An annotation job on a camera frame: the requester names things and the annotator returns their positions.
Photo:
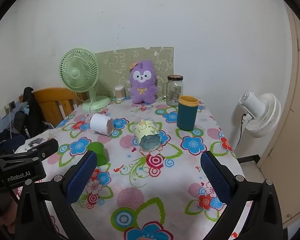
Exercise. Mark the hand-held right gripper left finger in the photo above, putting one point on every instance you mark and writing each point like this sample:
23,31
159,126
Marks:
82,177

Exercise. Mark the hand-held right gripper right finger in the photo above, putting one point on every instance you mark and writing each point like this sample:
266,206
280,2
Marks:
216,178

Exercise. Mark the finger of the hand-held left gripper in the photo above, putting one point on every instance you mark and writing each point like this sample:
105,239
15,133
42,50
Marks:
43,147

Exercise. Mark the clear cup with yellow print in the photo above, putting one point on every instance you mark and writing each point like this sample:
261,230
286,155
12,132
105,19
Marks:
146,132

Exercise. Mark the green plastic cup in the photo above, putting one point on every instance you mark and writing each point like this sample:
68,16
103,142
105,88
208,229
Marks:
99,150

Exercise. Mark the white cup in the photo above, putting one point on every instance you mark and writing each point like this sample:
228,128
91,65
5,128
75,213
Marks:
98,123

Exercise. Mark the teal cup with yellow rim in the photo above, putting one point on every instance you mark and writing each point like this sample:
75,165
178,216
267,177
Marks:
186,117

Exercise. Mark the person's left hand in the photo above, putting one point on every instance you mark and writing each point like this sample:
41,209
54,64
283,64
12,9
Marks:
7,217

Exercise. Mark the dark blue cloth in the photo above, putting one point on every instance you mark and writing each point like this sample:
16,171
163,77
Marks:
10,142

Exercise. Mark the black bag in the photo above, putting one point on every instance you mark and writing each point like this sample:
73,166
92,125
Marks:
31,120

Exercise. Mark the wooden chair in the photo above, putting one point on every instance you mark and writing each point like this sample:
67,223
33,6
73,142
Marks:
52,100

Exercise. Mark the green desk fan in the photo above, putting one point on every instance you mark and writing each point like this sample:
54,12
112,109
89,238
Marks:
73,73

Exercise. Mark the white fan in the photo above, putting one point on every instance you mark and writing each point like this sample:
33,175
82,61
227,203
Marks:
265,115

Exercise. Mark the cotton swab container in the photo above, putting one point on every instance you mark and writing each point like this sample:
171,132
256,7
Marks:
119,93

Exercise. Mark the glass jar with lid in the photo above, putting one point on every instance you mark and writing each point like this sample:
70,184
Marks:
174,93

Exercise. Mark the purple plush toy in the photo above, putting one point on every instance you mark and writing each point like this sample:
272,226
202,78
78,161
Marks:
142,90

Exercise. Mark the beige wooden door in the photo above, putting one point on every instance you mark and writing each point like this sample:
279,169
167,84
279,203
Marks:
297,105

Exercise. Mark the green patterned wall mat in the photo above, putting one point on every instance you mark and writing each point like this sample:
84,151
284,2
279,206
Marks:
110,62

